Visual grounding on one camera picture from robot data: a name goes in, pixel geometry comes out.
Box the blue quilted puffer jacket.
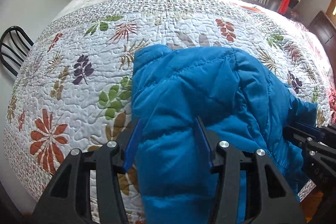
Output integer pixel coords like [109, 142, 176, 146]
[131, 44, 317, 223]

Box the floral quilted bedspread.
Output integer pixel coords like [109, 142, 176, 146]
[4, 0, 335, 223]

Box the dark wooden door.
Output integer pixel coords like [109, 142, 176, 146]
[308, 11, 335, 64]

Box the black metal chair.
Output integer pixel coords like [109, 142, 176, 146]
[1, 26, 34, 77]

